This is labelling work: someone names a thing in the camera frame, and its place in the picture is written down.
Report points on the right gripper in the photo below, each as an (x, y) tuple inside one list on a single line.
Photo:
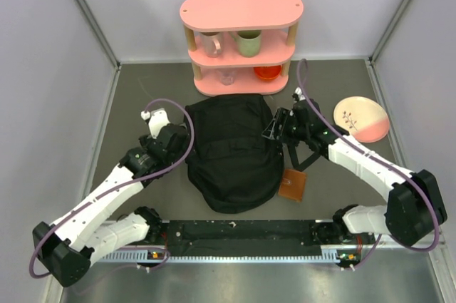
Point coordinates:
[(280, 119)]

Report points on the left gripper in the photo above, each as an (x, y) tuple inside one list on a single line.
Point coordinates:
[(179, 155)]

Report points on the black student backpack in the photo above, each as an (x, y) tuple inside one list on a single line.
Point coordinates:
[(232, 164)]

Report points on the brown leather wallet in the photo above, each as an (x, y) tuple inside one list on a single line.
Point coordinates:
[(292, 185)]

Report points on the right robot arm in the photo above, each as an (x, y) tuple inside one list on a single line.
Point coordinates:
[(413, 206)]

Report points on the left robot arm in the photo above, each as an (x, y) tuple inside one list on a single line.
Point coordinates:
[(72, 244)]

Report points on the orange bowl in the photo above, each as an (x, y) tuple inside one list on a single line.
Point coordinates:
[(267, 73)]

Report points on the clear drinking glass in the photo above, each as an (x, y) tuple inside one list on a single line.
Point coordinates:
[(227, 76)]

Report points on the cream and pink plate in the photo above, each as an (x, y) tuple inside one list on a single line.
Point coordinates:
[(363, 118)]

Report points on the green mug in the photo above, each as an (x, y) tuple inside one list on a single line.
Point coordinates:
[(248, 42)]

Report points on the pink three-tier shelf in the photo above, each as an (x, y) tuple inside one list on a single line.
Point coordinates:
[(278, 21)]

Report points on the pink mug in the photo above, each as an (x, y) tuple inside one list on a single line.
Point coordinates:
[(212, 43)]

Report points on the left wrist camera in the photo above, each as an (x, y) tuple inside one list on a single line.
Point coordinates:
[(155, 120)]

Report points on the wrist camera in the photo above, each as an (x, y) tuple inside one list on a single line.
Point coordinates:
[(155, 120), (298, 95)]

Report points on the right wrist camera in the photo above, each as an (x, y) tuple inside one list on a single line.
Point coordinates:
[(298, 95)]

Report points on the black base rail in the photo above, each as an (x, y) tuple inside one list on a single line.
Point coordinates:
[(256, 237)]

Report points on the grey cable duct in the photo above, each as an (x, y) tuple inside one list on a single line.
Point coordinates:
[(323, 256)]

